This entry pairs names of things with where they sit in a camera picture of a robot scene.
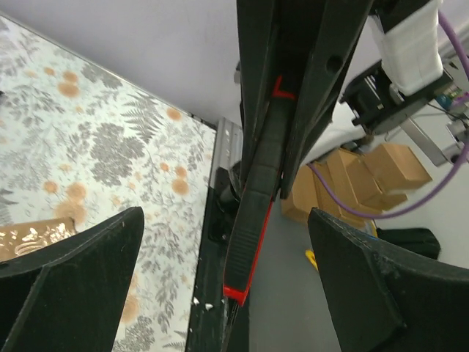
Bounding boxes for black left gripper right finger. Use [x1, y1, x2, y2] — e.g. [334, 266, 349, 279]
[308, 208, 468, 351]

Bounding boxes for red black utility knife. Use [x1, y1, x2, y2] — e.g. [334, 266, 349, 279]
[223, 75, 297, 307]

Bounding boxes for brown cardboard boxes on floor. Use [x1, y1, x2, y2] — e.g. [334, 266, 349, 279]
[281, 143, 432, 229]

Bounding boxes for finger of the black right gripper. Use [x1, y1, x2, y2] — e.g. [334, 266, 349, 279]
[237, 1, 278, 176]
[280, 1, 373, 199]

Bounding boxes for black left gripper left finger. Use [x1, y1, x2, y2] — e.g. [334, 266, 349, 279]
[1, 207, 144, 351]

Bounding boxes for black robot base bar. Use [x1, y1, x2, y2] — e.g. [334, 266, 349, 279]
[185, 167, 251, 351]

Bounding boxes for black bag on floor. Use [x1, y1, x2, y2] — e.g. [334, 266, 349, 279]
[377, 228, 441, 260]

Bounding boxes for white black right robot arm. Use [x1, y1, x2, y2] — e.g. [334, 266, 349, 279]
[237, 1, 443, 197]

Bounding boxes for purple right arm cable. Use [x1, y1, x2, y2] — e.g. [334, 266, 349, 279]
[306, 9, 469, 221]

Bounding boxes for brown cardboard express box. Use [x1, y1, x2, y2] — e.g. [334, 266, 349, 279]
[0, 217, 77, 262]

